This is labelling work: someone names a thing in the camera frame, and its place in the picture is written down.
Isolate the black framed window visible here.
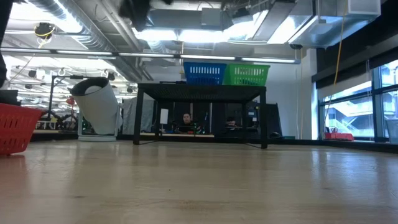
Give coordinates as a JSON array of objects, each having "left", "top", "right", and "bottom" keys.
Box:
[{"left": 317, "top": 58, "right": 398, "bottom": 143}]

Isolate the grey covered cabinet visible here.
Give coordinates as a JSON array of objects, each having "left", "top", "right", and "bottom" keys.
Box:
[{"left": 121, "top": 96, "right": 155, "bottom": 135}]

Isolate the long ceiling light strip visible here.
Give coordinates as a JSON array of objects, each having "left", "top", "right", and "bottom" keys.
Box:
[{"left": 0, "top": 46, "right": 301, "bottom": 65}]

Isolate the person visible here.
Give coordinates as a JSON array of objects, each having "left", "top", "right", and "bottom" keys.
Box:
[
  {"left": 177, "top": 112, "right": 200, "bottom": 134},
  {"left": 225, "top": 116, "right": 239, "bottom": 130}
]

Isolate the large rectangular ceiling duct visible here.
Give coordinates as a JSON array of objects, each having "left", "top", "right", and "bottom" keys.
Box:
[{"left": 267, "top": 0, "right": 382, "bottom": 49}]

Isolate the black aluminium table frame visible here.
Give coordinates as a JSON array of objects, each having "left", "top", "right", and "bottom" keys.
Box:
[{"left": 30, "top": 132, "right": 398, "bottom": 154}]

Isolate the green plastic basket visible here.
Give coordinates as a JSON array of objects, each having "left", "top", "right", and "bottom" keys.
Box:
[{"left": 223, "top": 63, "right": 271, "bottom": 86}]

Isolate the grey ceiling box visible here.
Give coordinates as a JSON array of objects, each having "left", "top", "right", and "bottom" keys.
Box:
[{"left": 201, "top": 7, "right": 223, "bottom": 27}]

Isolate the yellow hanging cable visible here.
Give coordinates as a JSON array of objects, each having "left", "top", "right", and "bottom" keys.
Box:
[{"left": 323, "top": 0, "right": 348, "bottom": 138}]

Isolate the black metal stand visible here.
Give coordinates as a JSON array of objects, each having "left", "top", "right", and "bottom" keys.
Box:
[{"left": 46, "top": 73, "right": 86, "bottom": 122}]

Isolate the red plastic basket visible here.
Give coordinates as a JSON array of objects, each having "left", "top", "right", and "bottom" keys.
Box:
[{"left": 0, "top": 103, "right": 43, "bottom": 156}]

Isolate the red tray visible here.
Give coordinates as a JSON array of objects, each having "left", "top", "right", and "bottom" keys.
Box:
[{"left": 324, "top": 131, "right": 355, "bottom": 142}]

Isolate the black equipment cabinet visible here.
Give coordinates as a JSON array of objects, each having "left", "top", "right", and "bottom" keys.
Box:
[{"left": 211, "top": 101, "right": 264, "bottom": 139}]

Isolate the black upright panel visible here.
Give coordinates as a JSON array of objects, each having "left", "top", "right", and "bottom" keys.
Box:
[{"left": 269, "top": 103, "right": 283, "bottom": 135}]

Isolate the yellow cable reel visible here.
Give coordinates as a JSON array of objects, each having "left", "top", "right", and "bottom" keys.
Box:
[{"left": 33, "top": 22, "right": 57, "bottom": 41}]

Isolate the black monitor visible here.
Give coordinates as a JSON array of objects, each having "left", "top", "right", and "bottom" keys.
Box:
[{"left": 0, "top": 89, "right": 20, "bottom": 105}]

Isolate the ribbed silver ceiling duct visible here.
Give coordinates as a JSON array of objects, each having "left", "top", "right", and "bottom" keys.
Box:
[{"left": 27, "top": 0, "right": 144, "bottom": 82}]

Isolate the blue plastic basket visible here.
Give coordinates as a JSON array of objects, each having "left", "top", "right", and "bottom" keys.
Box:
[{"left": 183, "top": 62, "right": 228, "bottom": 86}]

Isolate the black metal table frame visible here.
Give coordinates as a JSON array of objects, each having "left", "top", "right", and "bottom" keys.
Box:
[{"left": 132, "top": 82, "right": 268, "bottom": 149}]

